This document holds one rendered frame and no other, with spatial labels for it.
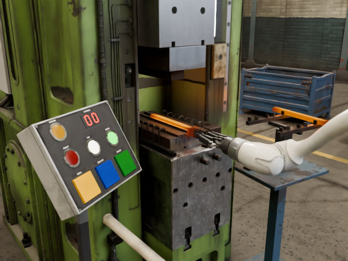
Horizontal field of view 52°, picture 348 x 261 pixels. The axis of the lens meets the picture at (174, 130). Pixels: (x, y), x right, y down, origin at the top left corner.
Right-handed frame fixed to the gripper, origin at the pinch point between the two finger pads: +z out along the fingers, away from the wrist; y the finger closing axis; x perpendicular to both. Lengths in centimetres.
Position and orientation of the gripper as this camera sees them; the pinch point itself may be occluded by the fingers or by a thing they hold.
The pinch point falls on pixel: (199, 133)
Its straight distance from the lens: 156.1
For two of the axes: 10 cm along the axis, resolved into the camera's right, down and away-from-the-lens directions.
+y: 7.8, -1.9, 5.9
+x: 0.3, -9.4, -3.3
